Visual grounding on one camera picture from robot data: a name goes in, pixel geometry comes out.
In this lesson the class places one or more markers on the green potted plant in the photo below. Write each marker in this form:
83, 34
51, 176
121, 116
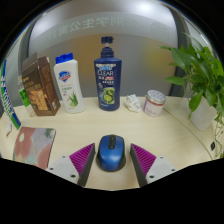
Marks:
203, 80

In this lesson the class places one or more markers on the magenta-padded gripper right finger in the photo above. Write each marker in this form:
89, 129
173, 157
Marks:
143, 160

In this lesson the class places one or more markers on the floral pastel mouse pad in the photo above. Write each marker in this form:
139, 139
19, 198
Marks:
33, 146

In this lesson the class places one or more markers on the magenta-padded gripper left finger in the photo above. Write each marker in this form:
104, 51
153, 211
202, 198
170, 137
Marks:
82, 159

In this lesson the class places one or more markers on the white green shuttlecock tube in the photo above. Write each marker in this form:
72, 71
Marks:
7, 100

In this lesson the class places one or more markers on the blue computer mouse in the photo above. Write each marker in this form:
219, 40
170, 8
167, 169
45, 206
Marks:
111, 154

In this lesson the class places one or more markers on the crumpled white tissue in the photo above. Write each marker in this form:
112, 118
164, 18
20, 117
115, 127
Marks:
132, 103

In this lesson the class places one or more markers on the white bottle with blue cap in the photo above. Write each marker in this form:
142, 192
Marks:
69, 85

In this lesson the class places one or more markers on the brown cardboard box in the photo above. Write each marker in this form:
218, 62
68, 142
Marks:
41, 90

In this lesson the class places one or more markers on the dark blue pump bottle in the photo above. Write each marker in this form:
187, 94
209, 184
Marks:
107, 83

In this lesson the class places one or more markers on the small white patterned packet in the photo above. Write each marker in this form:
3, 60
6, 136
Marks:
8, 129

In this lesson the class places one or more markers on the small jar with pink label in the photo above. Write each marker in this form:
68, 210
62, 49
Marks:
154, 104

